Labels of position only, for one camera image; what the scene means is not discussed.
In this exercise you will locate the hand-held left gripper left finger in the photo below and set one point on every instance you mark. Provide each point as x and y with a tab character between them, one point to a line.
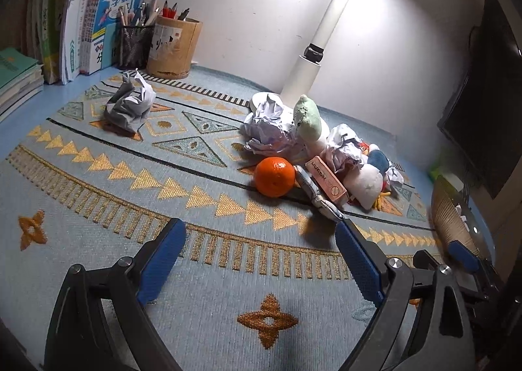
161	261

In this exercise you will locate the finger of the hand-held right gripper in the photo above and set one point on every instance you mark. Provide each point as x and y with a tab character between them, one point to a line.
425	259
463	254

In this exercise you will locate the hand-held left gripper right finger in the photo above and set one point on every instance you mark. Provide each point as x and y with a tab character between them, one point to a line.
359	261

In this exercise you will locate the brown woven bowl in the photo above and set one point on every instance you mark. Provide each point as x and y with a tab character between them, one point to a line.
448	216

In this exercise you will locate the large lilac paper ball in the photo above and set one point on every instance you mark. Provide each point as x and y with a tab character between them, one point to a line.
267	126

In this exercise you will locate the white paper scraps pile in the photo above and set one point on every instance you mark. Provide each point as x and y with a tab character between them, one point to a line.
462	218

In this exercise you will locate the white round plush toy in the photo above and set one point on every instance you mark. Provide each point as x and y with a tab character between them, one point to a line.
365	187

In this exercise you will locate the grey patterned pouch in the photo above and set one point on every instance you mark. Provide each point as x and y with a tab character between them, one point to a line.
314	196

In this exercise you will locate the blue patterned woven mat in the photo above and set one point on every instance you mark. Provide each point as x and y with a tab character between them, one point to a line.
122	191

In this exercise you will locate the pink cardboard box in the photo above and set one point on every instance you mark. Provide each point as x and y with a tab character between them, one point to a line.
326	181

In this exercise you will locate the green packet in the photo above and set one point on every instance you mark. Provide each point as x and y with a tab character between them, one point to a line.
435	170

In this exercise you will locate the blue plush toy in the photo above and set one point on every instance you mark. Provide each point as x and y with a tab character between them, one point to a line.
378	159

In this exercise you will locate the orange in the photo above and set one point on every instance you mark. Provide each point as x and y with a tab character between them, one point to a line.
274	177

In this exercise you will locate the black monitor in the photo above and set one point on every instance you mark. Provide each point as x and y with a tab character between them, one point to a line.
489	110

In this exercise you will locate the pink white green dango plush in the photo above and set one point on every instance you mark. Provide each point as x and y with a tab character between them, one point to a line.
308	120

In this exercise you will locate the grey crumpled paper ball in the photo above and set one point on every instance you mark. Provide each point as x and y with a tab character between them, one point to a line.
128	106

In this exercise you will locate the wooden pen holder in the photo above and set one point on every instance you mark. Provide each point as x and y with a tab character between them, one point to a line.
173	48

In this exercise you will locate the black mesh pen holder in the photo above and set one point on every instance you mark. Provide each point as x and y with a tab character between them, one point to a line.
135	46

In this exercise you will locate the stack of lying green books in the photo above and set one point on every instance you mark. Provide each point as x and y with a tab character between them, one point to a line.
18	77

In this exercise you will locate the white desk lamp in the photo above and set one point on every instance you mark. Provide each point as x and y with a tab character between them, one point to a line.
326	28

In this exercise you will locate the bunch of pens and pencils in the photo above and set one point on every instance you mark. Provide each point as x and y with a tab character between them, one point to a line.
138	14

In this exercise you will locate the red and black pens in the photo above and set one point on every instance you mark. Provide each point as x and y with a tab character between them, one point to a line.
171	11

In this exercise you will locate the row of standing green books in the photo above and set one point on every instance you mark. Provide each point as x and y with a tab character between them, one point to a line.
51	28

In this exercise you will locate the blue workbook set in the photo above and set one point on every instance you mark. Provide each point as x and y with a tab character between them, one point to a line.
112	0

